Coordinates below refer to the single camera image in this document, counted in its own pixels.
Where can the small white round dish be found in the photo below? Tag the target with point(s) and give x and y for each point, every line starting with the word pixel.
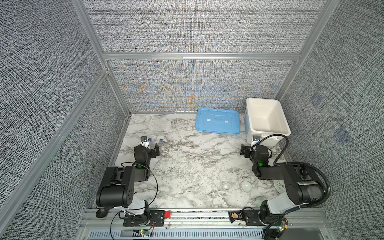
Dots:
pixel 226 186

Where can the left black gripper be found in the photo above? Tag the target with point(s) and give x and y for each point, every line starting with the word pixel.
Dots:
pixel 149 150

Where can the blue plastic bin lid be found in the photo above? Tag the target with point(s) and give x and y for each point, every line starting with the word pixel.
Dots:
pixel 218 121

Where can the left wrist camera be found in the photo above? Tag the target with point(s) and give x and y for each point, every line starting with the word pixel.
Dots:
pixel 145 142

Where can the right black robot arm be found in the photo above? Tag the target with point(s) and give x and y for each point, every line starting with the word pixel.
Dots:
pixel 305 185

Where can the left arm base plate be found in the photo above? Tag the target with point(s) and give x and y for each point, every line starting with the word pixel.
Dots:
pixel 154 218

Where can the red emergency stop button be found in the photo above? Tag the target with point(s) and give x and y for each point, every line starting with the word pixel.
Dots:
pixel 167 215

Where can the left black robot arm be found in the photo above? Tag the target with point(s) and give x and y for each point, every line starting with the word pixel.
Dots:
pixel 116 190

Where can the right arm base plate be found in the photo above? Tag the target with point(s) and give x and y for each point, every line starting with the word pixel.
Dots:
pixel 252 218

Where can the white mortar bowl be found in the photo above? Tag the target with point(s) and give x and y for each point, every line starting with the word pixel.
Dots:
pixel 246 186

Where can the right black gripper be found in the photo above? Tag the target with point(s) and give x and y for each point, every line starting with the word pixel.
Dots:
pixel 250 150

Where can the black round microphone puck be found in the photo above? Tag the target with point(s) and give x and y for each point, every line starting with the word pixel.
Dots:
pixel 101 213

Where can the white plastic storage bin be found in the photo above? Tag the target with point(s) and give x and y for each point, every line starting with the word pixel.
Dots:
pixel 264 117

